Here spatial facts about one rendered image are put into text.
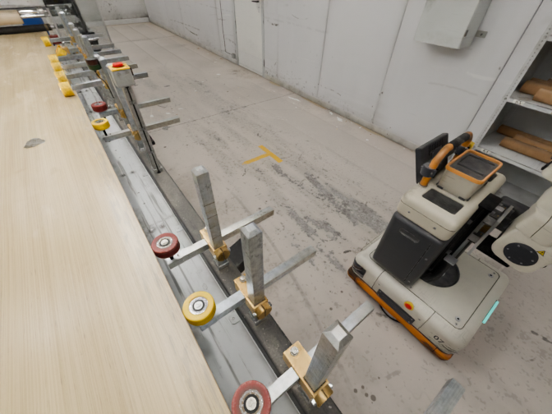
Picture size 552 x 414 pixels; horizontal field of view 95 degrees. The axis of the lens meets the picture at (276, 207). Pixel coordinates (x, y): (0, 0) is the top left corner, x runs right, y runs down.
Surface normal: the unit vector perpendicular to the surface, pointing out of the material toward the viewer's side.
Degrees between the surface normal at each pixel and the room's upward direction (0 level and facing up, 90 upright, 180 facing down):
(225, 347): 0
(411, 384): 0
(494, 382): 0
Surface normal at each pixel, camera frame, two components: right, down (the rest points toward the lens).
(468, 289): 0.02, -0.71
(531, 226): -0.79, 0.42
